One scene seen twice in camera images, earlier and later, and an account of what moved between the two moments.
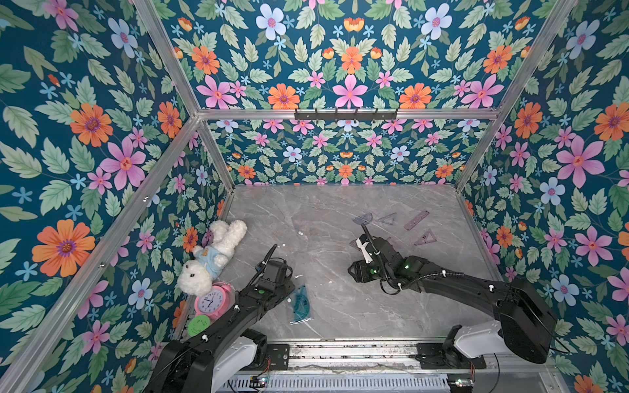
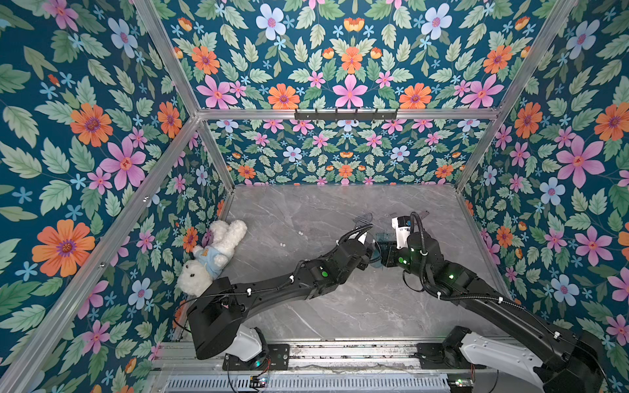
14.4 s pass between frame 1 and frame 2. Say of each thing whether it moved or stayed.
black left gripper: moved
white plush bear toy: stayed
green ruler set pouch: moved
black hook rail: stayed
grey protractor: stayed
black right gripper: moved
